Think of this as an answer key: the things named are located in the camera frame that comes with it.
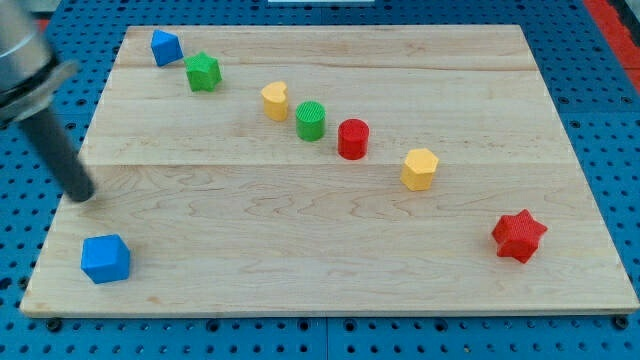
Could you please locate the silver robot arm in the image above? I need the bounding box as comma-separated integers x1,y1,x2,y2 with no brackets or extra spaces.
1,0,78,124

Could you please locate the yellow hexagon block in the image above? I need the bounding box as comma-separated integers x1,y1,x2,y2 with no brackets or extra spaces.
400,148,439,191

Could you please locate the green star block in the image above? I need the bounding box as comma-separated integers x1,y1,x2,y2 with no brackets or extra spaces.
184,51,222,92

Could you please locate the red star block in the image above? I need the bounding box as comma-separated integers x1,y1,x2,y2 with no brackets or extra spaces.
491,209,548,264

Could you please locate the blue cube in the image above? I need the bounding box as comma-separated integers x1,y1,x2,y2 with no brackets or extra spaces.
80,234,130,284

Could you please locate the red cylinder block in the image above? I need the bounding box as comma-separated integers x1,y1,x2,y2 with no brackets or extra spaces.
337,118,370,160

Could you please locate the green cylinder block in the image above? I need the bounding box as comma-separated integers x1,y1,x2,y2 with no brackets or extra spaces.
295,101,326,142

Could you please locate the wooden board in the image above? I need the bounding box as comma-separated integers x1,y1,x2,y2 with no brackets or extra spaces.
20,25,639,318

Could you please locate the yellow heart block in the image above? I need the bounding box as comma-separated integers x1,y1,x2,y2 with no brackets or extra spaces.
261,81,289,122

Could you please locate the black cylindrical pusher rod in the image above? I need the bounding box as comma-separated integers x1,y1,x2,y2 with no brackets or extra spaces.
18,108,95,203

